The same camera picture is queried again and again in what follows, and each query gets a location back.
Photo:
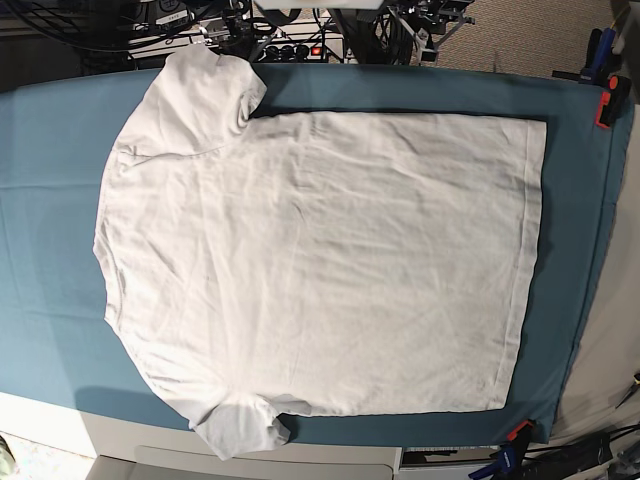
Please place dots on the white T-shirt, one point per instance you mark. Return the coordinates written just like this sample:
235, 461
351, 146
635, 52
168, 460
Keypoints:
314, 263

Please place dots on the black power strip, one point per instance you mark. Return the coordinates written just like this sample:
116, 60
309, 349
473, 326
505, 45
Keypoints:
290, 53

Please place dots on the orange black clamp bottom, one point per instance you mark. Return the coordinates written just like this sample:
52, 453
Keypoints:
525, 425

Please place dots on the orange black clamp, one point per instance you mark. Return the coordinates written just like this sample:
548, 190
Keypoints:
525, 425
612, 101

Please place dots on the teal table cloth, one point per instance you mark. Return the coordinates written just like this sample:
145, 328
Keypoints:
55, 138

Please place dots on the white cabinet under table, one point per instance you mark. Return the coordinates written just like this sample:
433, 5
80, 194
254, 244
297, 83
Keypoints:
151, 446

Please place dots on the blue black clamp bottom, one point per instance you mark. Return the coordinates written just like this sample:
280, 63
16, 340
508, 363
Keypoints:
505, 462

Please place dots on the blue black clamp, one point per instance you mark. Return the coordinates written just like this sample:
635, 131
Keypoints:
598, 64
505, 462

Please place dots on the orange black clamp top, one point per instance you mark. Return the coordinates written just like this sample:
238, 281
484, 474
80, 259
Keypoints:
612, 101

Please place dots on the blue black clamp top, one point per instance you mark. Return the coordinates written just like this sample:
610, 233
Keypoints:
598, 64

